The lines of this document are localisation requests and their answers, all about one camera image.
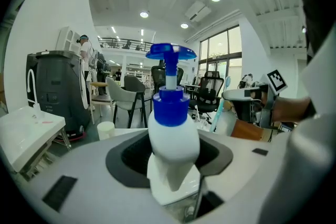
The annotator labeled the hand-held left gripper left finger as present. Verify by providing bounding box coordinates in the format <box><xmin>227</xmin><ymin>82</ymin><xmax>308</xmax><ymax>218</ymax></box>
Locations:
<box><xmin>146</xmin><ymin>153</ymin><xmax>182</xmax><ymax>206</ymax></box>

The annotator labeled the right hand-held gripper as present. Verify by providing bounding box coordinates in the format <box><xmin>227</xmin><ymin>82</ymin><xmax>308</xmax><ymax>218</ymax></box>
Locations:
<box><xmin>222</xmin><ymin>69</ymin><xmax>288</xmax><ymax>130</ymax></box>

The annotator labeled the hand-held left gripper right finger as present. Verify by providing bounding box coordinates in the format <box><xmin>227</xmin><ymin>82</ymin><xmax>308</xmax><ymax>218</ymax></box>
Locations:
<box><xmin>175</xmin><ymin>162</ymin><xmax>203</xmax><ymax>203</ymax></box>

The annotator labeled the white blue pump bottle item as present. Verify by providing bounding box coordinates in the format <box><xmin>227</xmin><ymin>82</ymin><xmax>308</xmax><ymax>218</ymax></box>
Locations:
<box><xmin>145</xmin><ymin>42</ymin><xmax>201</xmax><ymax>167</ymax></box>

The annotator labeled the person's right forearm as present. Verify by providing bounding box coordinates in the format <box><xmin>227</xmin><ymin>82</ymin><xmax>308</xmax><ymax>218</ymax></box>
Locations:
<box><xmin>271</xmin><ymin>96</ymin><xmax>316</xmax><ymax>124</ymax></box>

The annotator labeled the brown box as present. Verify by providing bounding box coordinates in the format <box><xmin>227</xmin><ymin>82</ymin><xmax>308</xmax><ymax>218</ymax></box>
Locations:
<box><xmin>230</xmin><ymin>119</ymin><xmax>265</xmax><ymax>141</ymax></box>

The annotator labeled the light blue toothbrush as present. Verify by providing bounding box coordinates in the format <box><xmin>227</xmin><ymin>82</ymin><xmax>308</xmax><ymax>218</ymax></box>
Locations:
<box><xmin>209</xmin><ymin>76</ymin><xmax>232</xmax><ymax>132</ymax></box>

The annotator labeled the black mesh office chair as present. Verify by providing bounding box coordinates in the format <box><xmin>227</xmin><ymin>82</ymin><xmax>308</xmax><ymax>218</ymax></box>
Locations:
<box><xmin>188</xmin><ymin>70</ymin><xmax>225</xmax><ymax>121</ymax></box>

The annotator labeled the person's white shirt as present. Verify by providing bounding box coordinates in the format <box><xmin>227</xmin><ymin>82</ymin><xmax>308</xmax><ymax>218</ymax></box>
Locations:
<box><xmin>256</xmin><ymin>25</ymin><xmax>336</xmax><ymax>224</ymax></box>

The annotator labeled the large framed window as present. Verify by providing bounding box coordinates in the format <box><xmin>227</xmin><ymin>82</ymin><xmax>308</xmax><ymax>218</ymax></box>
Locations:
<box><xmin>197</xmin><ymin>24</ymin><xmax>243</xmax><ymax>88</ymax></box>

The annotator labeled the white cylindrical cup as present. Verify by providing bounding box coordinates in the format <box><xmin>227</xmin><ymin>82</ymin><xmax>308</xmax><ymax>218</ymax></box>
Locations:
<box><xmin>97</xmin><ymin>121</ymin><xmax>116</xmax><ymax>141</ymax></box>

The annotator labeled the light grey armchair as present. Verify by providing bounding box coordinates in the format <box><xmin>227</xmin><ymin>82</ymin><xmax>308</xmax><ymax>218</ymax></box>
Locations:
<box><xmin>106</xmin><ymin>76</ymin><xmax>148</xmax><ymax>129</ymax></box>

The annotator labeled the dark grey dining chair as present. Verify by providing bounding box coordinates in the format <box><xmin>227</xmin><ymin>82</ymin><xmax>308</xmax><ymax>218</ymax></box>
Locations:
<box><xmin>123</xmin><ymin>75</ymin><xmax>153</xmax><ymax>113</ymax></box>

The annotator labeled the wooden seat white stool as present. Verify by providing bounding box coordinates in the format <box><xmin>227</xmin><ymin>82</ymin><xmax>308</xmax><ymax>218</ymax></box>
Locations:
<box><xmin>89</xmin><ymin>81</ymin><xmax>114</xmax><ymax>125</ymax></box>

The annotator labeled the black high-back office chair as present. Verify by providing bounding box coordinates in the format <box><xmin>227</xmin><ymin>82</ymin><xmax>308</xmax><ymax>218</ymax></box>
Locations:
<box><xmin>150</xmin><ymin>65</ymin><xmax>185</xmax><ymax>95</ymax></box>

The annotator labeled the ceiling air conditioner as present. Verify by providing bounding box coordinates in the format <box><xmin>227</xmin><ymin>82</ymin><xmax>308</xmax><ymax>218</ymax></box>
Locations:
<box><xmin>184</xmin><ymin>0</ymin><xmax>212</xmax><ymax>23</ymax></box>

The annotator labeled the dark grey floor machine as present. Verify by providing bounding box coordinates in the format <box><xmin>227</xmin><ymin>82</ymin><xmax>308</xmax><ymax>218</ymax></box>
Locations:
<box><xmin>25</xmin><ymin>50</ymin><xmax>91</xmax><ymax>137</ymax></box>

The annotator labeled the black balcony railing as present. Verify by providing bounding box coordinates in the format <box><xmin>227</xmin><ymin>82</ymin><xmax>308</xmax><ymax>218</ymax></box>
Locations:
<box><xmin>98</xmin><ymin>37</ymin><xmax>156</xmax><ymax>51</ymax></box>

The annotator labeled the white curved faucet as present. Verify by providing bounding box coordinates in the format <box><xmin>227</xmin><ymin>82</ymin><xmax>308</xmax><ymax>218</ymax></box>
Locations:
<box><xmin>26</xmin><ymin>68</ymin><xmax>42</xmax><ymax>114</ymax></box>

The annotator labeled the white arched cabinet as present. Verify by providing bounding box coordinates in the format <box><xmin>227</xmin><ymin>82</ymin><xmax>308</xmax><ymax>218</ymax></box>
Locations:
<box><xmin>55</xmin><ymin>26</ymin><xmax>82</xmax><ymax>54</ymax></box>

